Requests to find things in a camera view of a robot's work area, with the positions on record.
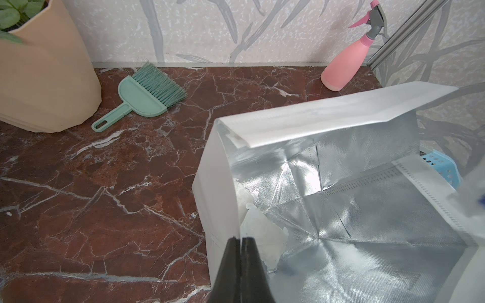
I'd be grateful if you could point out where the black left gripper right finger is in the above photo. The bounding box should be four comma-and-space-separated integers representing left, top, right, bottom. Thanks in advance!
241, 237, 275, 303

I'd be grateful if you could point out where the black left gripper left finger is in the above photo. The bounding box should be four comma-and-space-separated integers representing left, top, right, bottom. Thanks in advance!
208, 237, 241, 303

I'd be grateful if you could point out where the white ice pack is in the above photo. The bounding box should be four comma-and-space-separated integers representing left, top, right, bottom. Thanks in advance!
234, 179, 289, 273

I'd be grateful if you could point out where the white insulated delivery bag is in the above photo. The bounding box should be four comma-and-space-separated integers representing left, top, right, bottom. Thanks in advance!
193, 82, 484, 302

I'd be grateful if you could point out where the small green hand brush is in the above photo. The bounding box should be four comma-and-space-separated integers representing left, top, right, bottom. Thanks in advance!
92, 62, 187, 133

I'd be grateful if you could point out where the light blue plastic basket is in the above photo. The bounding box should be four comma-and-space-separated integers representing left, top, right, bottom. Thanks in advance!
420, 150, 461, 189

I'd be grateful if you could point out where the pink spray bottle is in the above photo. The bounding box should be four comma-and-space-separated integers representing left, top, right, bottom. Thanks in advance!
320, 1, 386, 92

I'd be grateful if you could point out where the beige ribbed flower pot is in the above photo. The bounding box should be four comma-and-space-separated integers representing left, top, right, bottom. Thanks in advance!
1, 1, 102, 133

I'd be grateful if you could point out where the artificial green white plant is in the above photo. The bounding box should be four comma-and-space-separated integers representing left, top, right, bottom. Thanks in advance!
1, 0, 49, 45

